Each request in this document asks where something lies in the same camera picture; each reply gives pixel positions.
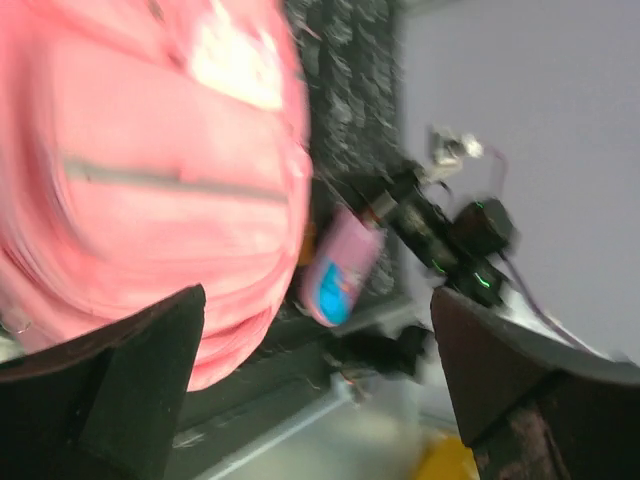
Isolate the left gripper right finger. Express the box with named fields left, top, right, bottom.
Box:
left=431, top=288, right=639, bottom=480

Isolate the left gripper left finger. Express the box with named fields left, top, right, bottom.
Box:
left=1, top=285, right=205, bottom=479

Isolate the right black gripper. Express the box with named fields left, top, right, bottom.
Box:
left=344, top=162, right=449, bottom=245

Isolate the pink cartoon pencil case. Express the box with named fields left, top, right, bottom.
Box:
left=300, top=206, right=386, bottom=327

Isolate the pink student backpack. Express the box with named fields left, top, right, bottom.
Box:
left=1, top=1, right=312, bottom=391

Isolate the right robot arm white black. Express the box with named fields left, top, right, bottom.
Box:
left=345, top=161, right=622, bottom=362

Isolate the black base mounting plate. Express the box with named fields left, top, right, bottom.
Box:
left=169, top=294, right=431, bottom=441

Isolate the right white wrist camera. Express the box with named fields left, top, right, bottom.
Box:
left=428, top=128, right=484, bottom=179

